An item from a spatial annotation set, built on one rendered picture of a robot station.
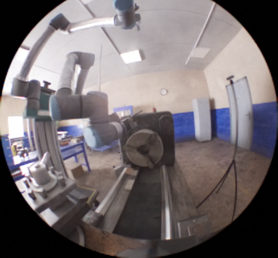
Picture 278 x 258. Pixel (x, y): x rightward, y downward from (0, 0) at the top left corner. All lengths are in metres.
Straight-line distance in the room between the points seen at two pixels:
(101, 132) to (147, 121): 0.50
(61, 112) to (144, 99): 3.97
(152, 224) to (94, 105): 0.66
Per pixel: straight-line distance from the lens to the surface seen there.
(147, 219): 0.64
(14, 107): 7.30
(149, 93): 4.20
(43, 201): 0.29
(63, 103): 0.32
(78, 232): 0.43
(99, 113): 0.34
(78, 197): 0.33
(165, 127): 0.72
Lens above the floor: 1.30
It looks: level
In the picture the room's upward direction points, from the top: 6 degrees counter-clockwise
